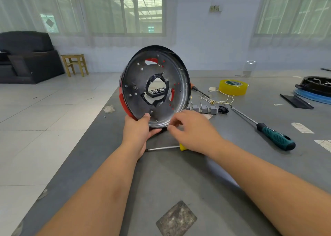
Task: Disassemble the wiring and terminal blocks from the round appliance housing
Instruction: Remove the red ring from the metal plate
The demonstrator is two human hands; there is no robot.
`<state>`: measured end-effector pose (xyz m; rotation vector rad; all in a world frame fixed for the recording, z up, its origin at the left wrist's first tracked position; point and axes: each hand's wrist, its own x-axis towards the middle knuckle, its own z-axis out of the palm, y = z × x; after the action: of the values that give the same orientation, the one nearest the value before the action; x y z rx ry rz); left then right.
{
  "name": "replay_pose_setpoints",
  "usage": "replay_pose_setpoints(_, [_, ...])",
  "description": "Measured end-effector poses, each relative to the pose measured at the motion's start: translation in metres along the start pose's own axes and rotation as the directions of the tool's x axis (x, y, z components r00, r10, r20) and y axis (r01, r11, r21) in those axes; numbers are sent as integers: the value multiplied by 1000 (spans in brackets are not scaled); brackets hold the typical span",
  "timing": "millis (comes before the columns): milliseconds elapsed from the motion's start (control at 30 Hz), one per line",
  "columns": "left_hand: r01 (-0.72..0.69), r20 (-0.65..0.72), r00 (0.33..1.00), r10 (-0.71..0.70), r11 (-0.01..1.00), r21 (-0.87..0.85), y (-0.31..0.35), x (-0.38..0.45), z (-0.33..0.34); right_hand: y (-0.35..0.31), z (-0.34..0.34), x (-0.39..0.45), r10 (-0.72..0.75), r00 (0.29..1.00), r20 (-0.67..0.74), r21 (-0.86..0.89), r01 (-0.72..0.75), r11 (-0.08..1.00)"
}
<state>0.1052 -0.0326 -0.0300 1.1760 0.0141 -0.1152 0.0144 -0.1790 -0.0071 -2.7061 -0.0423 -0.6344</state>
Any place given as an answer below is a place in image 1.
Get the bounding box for person's left hand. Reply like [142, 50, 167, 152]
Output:
[122, 113, 162, 160]

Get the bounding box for wide white tape strips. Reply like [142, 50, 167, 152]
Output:
[314, 139, 331, 152]

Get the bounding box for narrow white tape strip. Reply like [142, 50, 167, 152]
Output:
[291, 122, 314, 134]

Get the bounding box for black round appliance part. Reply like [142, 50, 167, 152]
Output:
[295, 76, 331, 97]

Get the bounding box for orange handle screwdriver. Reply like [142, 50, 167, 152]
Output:
[190, 83, 210, 99]

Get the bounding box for sheer white curtain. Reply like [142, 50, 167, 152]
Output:
[0, 0, 178, 48]
[250, 0, 331, 49]

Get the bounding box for black armchair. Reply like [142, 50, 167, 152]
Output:
[0, 31, 65, 84]

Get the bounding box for small wooden stool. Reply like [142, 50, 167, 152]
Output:
[61, 54, 90, 78]

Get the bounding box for person's right hand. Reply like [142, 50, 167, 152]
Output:
[167, 110, 228, 160]

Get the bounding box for black flat plate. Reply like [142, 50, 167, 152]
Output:
[280, 93, 314, 110]

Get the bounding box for red round appliance base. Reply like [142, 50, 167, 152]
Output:
[119, 45, 191, 129]

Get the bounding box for blue ring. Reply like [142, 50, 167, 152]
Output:
[293, 89, 331, 106]

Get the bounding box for green yellow handle screwdriver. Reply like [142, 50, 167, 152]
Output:
[146, 144, 188, 152]

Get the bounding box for person's left forearm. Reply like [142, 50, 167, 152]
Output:
[36, 148, 143, 236]

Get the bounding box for large barred window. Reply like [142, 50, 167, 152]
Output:
[256, 0, 331, 36]
[40, 0, 166, 35]

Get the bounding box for teal handle screwdriver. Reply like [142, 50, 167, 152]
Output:
[230, 106, 297, 151]

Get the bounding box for yellow tape roll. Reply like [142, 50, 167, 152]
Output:
[218, 79, 249, 96]

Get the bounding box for person's right forearm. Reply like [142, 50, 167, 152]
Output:
[212, 140, 331, 236]

